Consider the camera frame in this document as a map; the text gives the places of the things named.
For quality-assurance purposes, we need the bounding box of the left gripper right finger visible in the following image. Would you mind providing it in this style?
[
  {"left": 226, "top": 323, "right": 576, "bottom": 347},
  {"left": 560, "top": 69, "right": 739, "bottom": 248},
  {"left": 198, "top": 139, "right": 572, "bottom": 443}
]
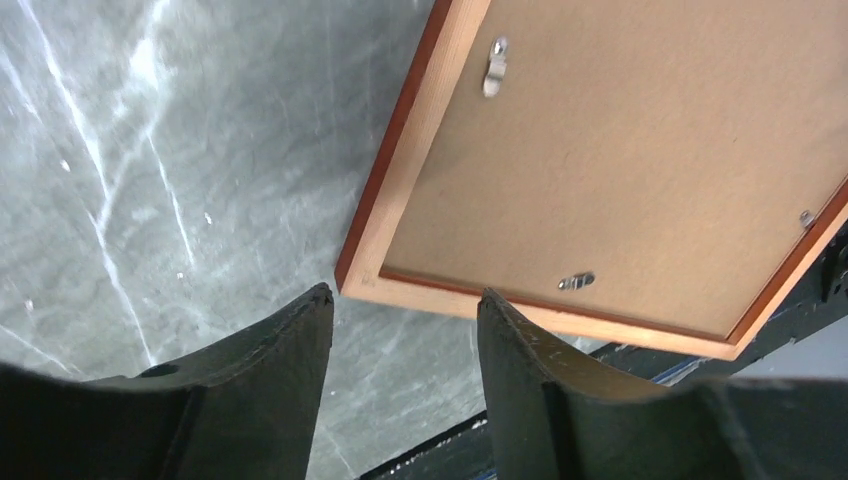
[{"left": 477, "top": 289, "right": 847, "bottom": 479}]

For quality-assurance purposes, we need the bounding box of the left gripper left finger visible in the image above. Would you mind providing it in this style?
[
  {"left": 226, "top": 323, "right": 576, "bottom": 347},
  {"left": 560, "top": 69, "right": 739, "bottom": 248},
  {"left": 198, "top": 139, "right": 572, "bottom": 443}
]
[{"left": 1, "top": 283, "right": 334, "bottom": 479}]

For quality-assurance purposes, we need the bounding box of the red wooden picture frame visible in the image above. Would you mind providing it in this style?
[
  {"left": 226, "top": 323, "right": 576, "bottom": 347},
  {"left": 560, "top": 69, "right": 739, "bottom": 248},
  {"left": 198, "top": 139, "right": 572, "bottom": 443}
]
[{"left": 334, "top": 0, "right": 848, "bottom": 362}]

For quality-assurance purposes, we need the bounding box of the metal turn clip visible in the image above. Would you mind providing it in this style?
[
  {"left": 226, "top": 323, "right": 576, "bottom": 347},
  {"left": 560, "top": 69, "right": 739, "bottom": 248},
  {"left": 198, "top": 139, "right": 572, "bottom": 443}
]
[
  {"left": 799, "top": 210, "right": 816, "bottom": 230},
  {"left": 557, "top": 271, "right": 596, "bottom": 291},
  {"left": 482, "top": 36, "right": 509, "bottom": 98}
]

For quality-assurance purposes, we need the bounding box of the brown fibreboard backing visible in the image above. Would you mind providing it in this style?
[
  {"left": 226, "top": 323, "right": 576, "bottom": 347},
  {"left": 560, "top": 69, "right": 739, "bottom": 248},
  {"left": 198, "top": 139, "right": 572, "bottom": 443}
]
[{"left": 380, "top": 0, "right": 848, "bottom": 339}]

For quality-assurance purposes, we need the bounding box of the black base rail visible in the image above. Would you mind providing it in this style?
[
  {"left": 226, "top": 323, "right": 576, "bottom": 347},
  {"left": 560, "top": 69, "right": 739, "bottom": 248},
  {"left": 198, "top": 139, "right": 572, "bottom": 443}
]
[{"left": 369, "top": 230, "right": 847, "bottom": 479}]

